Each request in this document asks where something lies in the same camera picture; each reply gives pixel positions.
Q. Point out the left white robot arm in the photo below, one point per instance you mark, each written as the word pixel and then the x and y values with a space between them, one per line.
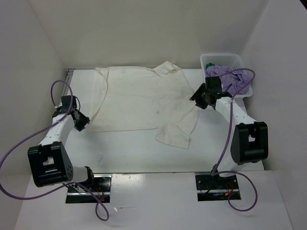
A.
pixel 49 161

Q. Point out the white plastic laundry basket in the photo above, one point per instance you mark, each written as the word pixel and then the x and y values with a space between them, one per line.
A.
pixel 233 61

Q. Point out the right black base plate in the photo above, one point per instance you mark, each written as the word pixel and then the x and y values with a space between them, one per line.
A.
pixel 216 188

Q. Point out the white t shirt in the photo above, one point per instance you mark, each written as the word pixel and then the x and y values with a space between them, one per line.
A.
pixel 140 98

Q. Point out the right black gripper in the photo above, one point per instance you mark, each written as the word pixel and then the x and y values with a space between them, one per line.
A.
pixel 197 95

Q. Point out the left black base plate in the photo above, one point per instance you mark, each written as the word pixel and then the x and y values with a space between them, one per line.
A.
pixel 101 189

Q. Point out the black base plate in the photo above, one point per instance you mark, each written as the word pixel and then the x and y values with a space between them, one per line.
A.
pixel 216 188
pixel 101 189

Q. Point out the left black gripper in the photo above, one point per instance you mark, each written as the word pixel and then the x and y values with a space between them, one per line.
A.
pixel 85 120

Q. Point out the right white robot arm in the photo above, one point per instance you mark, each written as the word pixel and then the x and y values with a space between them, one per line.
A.
pixel 247 139

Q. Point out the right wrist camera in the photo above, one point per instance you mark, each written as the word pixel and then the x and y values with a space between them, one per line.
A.
pixel 213 84

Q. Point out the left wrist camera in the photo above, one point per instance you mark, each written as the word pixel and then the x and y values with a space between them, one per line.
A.
pixel 66 101

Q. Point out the green t shirt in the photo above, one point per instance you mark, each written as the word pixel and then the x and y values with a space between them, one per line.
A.
pixel 209 65

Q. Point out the purple t shirt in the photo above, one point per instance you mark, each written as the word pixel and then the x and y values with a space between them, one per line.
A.
pixel 231 82

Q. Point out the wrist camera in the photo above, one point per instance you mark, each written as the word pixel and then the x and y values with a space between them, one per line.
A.
pixel 213 84
pixel 66 101

